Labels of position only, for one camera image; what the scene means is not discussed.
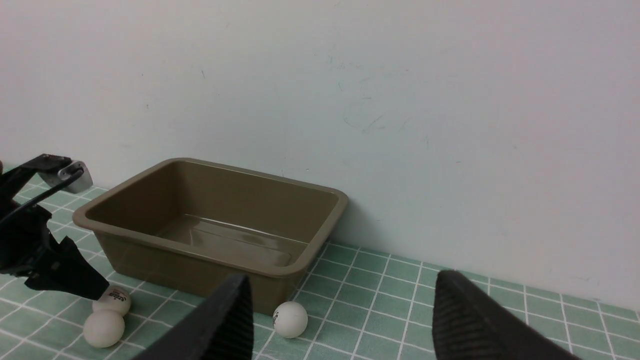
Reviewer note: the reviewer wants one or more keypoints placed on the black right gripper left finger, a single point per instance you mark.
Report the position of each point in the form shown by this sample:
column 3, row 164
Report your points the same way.
column 220, row 328

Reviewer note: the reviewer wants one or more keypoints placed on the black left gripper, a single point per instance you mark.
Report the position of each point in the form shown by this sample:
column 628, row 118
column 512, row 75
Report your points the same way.
column 29, row 250

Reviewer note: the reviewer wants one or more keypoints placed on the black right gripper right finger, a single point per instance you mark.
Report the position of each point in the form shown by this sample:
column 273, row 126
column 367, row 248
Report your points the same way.
column 467, row 324

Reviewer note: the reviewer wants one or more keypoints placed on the white ball with logo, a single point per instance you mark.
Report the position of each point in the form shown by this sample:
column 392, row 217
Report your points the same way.
column 115, row 299

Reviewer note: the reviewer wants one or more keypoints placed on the plain white ball front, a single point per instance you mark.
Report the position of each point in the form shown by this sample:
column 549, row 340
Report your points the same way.
column 103, row 328

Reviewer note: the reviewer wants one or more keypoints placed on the olive plastic bin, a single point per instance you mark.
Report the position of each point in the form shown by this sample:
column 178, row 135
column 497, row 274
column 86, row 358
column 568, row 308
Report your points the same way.
column 187, row 224

